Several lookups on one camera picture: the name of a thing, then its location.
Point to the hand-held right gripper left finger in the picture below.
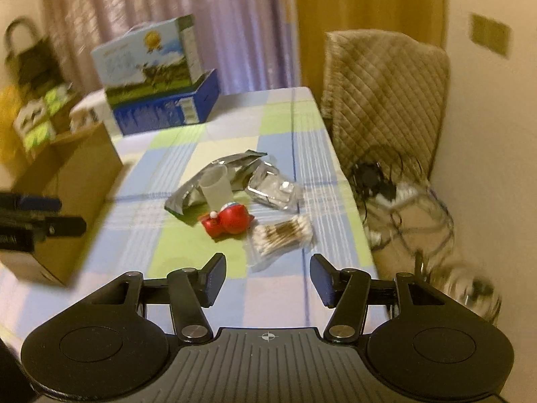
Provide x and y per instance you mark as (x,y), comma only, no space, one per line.
(216,278)

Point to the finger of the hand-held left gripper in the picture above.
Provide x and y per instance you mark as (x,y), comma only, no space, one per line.
(37,203)
(63,226)

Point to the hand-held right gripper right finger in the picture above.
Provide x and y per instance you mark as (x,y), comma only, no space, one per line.
(321,278)

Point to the brown cardboard box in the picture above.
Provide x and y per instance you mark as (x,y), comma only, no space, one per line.
(71,176)

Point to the red round toy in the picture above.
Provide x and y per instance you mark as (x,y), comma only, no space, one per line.
(230,220)

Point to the bag of cotton swabs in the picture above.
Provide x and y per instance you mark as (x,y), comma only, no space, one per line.
(279,235)

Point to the silver foil pouch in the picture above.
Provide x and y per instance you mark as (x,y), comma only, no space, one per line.
(184,198)

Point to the clear plastic cup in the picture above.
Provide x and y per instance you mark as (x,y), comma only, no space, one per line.
(215,189)

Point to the clear plastic blister pack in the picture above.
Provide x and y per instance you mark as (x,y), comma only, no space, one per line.
(272,191)

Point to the green and white small box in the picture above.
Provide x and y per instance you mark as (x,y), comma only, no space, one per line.
(61,98)
(35,126)

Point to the yellow plastic bag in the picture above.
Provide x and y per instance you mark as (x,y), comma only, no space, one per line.
(8,126)

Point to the white power strip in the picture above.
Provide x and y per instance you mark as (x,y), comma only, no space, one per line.
(402,195)

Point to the checked tablecloth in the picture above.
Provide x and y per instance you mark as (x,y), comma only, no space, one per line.
(285,134)

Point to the stainless steel pot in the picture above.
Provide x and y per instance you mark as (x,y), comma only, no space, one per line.
(474,294)

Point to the blue cardboard box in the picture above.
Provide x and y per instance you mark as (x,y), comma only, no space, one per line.
(168,111)

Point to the printed milk carton box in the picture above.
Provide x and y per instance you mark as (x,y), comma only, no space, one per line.
(147,63)

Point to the quilted beige chair cover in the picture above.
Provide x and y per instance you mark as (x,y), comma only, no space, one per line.
(386,92)

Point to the pale purple curtain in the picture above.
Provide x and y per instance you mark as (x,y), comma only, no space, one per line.
(235,21)

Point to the wooden door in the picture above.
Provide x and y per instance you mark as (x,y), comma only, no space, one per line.
(369,4)

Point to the wall switch plate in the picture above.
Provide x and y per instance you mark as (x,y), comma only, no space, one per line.
(490,34)

